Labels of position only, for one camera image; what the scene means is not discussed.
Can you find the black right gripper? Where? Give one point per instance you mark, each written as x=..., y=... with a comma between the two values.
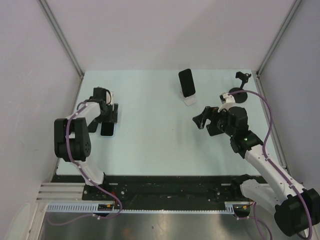
x=210, y=113

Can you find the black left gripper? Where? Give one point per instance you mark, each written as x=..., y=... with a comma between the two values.
x=113, y=115

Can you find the blue-edged phone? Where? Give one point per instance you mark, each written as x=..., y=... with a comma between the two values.
x=107, y=129

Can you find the black round-base phone stand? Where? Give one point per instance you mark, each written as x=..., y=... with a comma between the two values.
x=240, y=97

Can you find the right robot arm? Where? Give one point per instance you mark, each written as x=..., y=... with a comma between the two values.
x=293, y=207

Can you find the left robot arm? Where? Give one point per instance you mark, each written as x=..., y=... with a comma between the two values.
x=72, y=142

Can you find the white phone stand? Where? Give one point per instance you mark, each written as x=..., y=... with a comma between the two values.
x=189, y=99

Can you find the black phone on white stand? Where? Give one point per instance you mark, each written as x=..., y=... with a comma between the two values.
x=187, y=83

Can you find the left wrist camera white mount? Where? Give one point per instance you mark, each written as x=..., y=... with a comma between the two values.
x=109, y=97

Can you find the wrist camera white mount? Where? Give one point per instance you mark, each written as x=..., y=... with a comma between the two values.
x=227, y=101
x=109, y=97

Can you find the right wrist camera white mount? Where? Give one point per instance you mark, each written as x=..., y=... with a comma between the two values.
x=227, y=101

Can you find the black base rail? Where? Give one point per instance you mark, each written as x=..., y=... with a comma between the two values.
x=175, y=192

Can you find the white slotted cable duct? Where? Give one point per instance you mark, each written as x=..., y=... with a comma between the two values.
x=228, y=208

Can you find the left aluminium frame post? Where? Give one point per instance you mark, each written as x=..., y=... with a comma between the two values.
x=53, y=22

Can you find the aluminium frame post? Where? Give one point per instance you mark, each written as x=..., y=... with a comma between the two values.
x=53, y=22
x=279, y=35

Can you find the right aluminium frame post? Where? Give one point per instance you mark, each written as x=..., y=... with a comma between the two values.
x=279, y=35

